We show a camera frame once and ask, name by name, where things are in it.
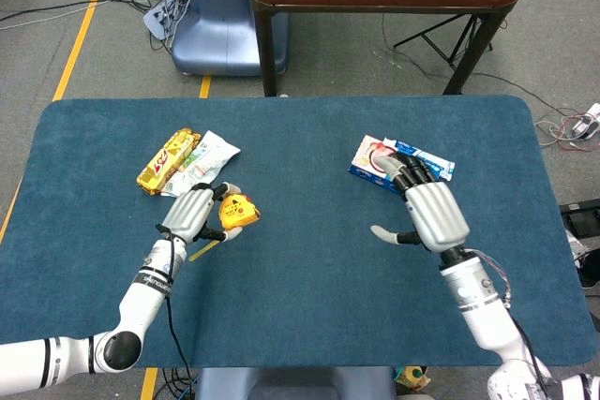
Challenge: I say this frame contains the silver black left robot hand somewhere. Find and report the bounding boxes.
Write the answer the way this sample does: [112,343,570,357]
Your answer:
[156,181,245,244]

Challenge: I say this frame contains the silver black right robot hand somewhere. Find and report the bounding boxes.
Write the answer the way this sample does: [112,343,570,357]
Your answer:
[369,150,472,252]

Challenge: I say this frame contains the yellow tape measure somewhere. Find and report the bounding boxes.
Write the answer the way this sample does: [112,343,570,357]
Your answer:
[187,191,263,262]

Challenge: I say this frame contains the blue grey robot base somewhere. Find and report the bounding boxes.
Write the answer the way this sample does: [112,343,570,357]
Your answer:
[171,0,290,77]

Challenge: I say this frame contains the blue white wrapper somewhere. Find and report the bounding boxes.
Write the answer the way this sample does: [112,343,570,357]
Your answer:
[382,136,457,182]

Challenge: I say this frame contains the white snack bag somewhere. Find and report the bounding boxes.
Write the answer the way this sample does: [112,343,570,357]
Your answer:
[160,130,242,199]

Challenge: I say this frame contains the gold snack package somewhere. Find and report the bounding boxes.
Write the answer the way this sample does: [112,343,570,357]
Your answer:
[136,127,203,197]

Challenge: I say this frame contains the blue cookie box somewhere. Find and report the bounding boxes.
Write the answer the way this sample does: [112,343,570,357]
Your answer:
[348,134,413,195]

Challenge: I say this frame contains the blue felt table mat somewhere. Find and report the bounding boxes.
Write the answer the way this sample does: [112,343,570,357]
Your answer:
[0,95,599,369]

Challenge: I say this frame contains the black rounded floor object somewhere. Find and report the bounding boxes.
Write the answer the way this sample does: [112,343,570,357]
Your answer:
[579,249,600,289]

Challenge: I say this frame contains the yellow green bottle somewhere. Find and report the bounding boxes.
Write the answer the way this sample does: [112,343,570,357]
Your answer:
[392,364,432,392]

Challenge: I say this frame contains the black tripod stand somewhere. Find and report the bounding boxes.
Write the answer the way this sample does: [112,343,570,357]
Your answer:
[392,13,494,68]

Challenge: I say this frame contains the white power strip with adapter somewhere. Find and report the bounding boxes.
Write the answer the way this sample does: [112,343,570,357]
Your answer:
[571,102,600,141]

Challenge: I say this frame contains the white power strip with plugs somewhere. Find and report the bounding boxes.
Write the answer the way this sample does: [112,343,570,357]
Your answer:
[142,0,182,40]

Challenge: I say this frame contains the grey blue robot torso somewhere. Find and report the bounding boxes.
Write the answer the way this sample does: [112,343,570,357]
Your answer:
[194,365,398,400]

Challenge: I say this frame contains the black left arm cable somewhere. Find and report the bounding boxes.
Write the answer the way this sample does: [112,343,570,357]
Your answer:
[157,225,194,400]

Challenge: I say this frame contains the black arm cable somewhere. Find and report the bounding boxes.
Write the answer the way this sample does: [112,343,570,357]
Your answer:
[510,318,557,394]
[157,225,194,400]

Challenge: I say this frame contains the red white floor wires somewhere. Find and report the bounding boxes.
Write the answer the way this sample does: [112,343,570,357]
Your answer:
[533,111,600,153]

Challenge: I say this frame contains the black flat floor frame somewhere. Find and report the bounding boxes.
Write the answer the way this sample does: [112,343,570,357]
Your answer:
[560,198,600,240]

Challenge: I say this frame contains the long black floor cable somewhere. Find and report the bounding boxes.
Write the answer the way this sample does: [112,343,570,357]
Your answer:
[382,13,582,120]

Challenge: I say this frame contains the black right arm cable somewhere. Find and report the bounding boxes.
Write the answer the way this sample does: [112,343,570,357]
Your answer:
[510,318,557,394]

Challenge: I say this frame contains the black blue cables under table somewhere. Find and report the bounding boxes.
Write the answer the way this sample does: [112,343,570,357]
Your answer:
[154,366,198,400]

